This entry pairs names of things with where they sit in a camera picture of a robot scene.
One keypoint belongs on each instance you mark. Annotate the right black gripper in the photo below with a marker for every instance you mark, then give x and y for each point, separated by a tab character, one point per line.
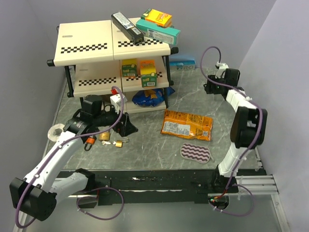
208	87

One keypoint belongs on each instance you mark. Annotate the green yellow box right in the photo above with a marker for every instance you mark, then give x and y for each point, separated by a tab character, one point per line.
148	74

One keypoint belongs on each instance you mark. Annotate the orange black padlock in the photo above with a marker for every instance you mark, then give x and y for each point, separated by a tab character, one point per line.
89	143

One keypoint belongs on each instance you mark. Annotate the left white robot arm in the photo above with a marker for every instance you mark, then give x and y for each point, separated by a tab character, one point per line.
37	194

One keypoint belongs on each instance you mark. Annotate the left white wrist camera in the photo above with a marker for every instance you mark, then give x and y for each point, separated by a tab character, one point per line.
116	100

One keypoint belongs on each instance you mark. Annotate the large brass long-shackle padlock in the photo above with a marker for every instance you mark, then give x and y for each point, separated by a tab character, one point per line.
104	136

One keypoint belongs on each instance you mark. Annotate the silver key on table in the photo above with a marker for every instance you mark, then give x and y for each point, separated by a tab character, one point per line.
105	143

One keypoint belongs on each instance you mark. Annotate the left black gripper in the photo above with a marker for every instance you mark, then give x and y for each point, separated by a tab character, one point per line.
126	127

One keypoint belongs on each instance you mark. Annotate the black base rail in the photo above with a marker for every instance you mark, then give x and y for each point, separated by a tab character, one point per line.
158	186

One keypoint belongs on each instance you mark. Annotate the small brass padlock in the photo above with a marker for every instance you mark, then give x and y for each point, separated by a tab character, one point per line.
119	143

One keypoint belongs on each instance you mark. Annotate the blue chip bag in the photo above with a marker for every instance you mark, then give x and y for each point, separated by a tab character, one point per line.
151	97

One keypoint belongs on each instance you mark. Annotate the orange yellow snack box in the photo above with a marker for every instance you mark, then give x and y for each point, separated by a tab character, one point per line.
160	18

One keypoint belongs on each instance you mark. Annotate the orange kettle chip bag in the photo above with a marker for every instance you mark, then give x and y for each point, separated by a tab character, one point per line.
187	125

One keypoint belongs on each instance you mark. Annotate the green yellow box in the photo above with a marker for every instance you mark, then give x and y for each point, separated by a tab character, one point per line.
148	74
129	67

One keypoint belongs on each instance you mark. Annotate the beige checkered three-tier shelf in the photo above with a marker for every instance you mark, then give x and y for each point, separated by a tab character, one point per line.
92	54

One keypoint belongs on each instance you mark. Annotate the clear tape roll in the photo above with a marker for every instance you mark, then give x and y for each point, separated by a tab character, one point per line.
55	132

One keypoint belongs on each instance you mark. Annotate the long black box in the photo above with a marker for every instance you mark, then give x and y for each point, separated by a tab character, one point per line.
127	28

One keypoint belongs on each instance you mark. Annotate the purple wavy sponge pad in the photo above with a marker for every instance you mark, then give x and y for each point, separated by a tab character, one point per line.
200	154

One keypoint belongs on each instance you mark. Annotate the teal toothpaste box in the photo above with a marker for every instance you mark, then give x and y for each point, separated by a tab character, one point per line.
151	30

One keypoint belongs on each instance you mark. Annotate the blue white toothpaste box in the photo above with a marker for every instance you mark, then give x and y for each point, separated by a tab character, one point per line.
182	65

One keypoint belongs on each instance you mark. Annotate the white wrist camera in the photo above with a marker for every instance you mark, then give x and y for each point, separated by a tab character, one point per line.
116	100
221	68

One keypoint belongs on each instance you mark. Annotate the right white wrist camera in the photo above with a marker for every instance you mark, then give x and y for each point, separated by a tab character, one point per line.
221	68

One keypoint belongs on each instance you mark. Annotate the green yellow box left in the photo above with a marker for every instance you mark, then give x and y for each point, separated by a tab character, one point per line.
129	67

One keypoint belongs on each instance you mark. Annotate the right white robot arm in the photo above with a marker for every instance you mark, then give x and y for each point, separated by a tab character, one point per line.
247	130

